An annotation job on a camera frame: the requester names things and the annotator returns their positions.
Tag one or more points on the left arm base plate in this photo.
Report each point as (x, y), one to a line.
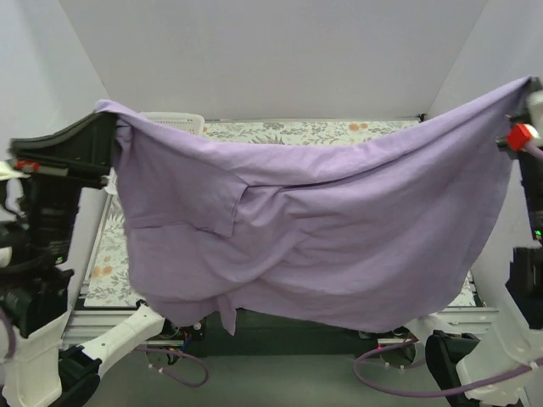
(194, 332)

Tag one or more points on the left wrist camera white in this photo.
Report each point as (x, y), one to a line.
(8, 174)

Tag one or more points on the white plastic basket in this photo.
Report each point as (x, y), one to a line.
(191, 123)

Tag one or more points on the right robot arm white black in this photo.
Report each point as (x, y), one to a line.
(495, 368)

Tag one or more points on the aluminium frame rail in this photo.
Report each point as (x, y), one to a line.
(85, 325)

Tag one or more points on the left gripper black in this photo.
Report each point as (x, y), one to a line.
(59, 168)

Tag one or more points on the purple t shirt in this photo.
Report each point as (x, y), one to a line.
(365, 237)

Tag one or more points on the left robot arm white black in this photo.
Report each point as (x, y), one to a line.
(39, 370)

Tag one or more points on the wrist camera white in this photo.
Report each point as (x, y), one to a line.
(8, 174)
(526, 132)

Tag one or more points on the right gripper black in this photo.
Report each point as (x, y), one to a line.
(524, 151)

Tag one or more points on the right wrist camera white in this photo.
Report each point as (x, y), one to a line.
(526, 132)

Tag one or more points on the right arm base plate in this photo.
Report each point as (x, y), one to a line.
(398, 335)

